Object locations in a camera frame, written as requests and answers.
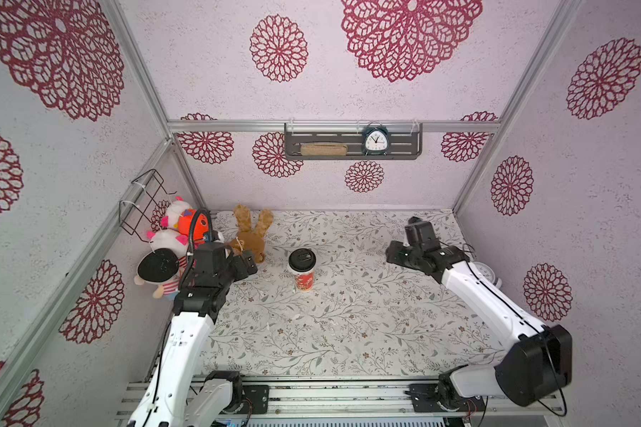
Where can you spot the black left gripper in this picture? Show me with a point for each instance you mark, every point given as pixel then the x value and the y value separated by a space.
pixel 244 271

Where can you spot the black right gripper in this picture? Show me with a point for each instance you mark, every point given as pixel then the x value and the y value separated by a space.
pixel 401 253

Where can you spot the black plastic cup lid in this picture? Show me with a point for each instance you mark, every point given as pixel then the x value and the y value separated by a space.
pixel 302 260

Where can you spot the red white paper cup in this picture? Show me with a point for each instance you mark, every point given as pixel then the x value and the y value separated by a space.
pixel 304 280

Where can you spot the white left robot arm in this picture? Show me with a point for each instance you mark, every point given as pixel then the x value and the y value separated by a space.
pixel 165 402

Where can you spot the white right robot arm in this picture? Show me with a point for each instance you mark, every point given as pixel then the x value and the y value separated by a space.
pixel 538 359

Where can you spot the brown teddy bear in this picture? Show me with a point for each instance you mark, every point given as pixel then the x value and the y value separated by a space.
pixel 251 237

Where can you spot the white alarm clock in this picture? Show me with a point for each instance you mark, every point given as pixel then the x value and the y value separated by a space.
pixel 488 273

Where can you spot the pink white pig plush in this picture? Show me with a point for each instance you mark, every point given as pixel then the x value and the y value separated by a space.
pixel 170 239

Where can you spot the black haired doll plush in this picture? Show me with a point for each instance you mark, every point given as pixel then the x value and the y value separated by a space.
pixel 161 268

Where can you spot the teal alarm clock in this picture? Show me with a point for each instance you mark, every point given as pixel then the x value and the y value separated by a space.
pixel 376 141

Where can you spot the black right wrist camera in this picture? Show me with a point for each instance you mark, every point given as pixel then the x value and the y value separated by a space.
pixel 421 236

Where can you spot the black wire basket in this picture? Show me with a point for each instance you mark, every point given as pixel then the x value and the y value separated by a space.
pixel 135 215

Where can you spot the grey wall shelf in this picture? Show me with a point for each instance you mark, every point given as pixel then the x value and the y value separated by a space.
pixel 406 141

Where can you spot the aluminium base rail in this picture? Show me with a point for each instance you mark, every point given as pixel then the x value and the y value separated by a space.
pixel 287 397

